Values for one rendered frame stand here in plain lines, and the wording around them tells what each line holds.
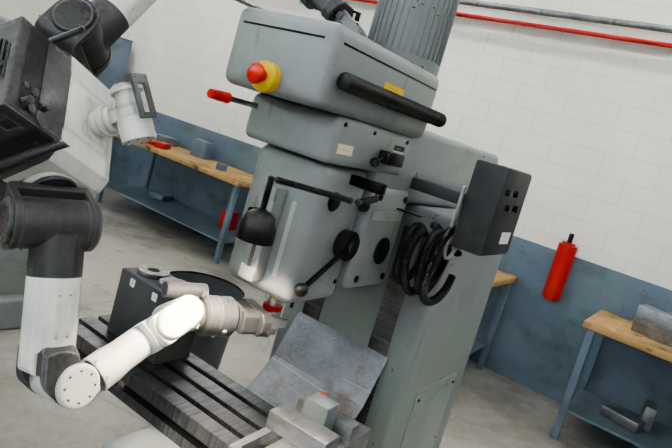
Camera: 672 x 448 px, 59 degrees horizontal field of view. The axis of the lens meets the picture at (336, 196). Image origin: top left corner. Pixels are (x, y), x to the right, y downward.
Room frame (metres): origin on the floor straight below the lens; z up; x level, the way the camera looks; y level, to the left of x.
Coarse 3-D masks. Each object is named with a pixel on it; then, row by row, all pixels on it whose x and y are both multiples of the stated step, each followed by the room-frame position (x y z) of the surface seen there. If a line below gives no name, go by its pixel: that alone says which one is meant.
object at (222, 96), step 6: (210, 90) 1.18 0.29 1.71; (216, 90) 1.19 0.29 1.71; (210, 96) 1.19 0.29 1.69; (216, 96) 1.19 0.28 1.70; (222, 96) 1.20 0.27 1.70; (228, 96) 1.21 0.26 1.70; (228, 102) 1.22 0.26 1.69; (234, 102) 1.24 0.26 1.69; (240, 102) 1.25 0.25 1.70; (246, 102) 1.27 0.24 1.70; (252, 102) 1.29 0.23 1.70
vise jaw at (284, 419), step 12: (276, 408) 1.22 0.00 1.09; (288, 408) 1.24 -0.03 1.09; (276, 420) 1.20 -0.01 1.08; (288, 420) 1.19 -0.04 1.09; (300, 420) 1.20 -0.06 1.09; (312, 420) 1.22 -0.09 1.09; (276, 432) 1.19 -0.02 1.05; (288, 432) 1.18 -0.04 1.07; (300, 432) 1.17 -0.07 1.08; (312, 432) 1.17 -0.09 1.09; (324, 432) 1.18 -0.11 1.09; (300, 444) 1.16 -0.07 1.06; (312, 444) 1.15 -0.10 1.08; (324, 444) 1.14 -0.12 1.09; (336, 444) 1.18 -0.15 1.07
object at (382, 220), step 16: (368, 192) 1.38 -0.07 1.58; (400, 192) 1.49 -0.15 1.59; (384, 208) 1.43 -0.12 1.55; (368, 224) 1.39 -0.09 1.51; (384, 224) 1.45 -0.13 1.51; (368, 240) 1.41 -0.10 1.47; (384, 240) 1.46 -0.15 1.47; (368, 256) 1.42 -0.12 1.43; (384, 256) 1.49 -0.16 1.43; (352, 272) 1.38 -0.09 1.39; (368, 272) 1.45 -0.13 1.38; (384, 272) 1.52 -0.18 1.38
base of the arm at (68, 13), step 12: (60, 0) 1.22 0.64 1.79; (72, 0) 1.22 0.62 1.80; (84, 0) 1.23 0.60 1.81; (48, 12) 1.21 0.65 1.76; (60, 12) 1.20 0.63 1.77; (72, 12) 1.21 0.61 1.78; (84, 12) 1.21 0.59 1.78; (96, 12) 1.23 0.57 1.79; (36, 24) 1.20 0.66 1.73; (48, 24) 1.19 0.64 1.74; (60, 24) 1.19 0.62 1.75; (72, 24) 1.20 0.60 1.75; (84, 24) 1.20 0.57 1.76; (96, 24) 1.21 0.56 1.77; (48, 36) 1.19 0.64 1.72; (84, 36) 1.20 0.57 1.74; (60, 48) 1.20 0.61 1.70; (72, 48) 1.19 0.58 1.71; (84, 60) 1.24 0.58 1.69; (108, 60) 1.32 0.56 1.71; (96, 72) 1.31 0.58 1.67
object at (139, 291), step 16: (128, 272) 1.59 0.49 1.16; (144, 272) 1.58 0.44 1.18; (160, 272) 1.61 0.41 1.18; (128, 288) 1.58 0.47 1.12; (144, 288) 1.54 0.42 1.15; (160, 288) 1.53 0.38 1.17; (128, 304) 1.57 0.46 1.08; (144, 304) 1.53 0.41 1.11; (160, 304) 1.49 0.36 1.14; (112, 320) 1.60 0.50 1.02; (128, 320) 1.56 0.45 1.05; (192, 336) 1.57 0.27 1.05; (160, 352) 1.49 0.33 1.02; (176, 352) 1.53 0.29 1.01
